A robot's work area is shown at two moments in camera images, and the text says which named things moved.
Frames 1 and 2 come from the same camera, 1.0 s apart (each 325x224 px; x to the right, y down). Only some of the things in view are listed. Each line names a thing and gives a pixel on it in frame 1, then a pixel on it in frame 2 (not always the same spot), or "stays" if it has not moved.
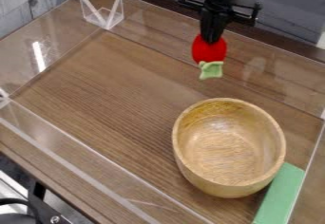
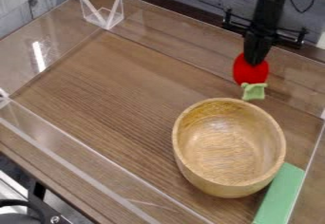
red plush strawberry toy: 209,55 → 252,76
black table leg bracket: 43,212 stays
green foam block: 280,195 stays
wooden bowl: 230,147 stays
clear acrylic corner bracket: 103,17 stays
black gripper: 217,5 → 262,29
